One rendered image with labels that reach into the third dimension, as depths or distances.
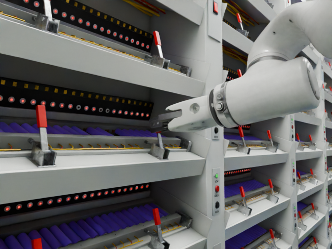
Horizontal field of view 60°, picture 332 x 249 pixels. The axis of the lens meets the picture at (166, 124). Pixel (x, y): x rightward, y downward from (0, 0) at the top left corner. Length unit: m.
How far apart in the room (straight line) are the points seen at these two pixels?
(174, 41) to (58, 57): 0.45
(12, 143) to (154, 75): 0.30
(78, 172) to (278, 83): 0.34
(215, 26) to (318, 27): 0.49
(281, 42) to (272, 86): 0.09
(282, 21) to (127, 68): 0.28
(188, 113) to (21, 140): 0.28
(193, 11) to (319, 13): 0.45
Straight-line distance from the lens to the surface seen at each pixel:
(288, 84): 0.47
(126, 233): 0.65
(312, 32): 0.41
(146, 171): 0.59
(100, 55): 0.52
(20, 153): 0.48
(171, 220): 0.76
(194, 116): 0.53
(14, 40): 0.46
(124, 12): 0.88
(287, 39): 0.53
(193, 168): 0.72
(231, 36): 0.97
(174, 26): 0.88
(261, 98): 0.48
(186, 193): 0.80
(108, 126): 0.71
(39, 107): 0.48
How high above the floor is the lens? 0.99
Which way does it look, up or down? 4 degrees up
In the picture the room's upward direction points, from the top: straight up
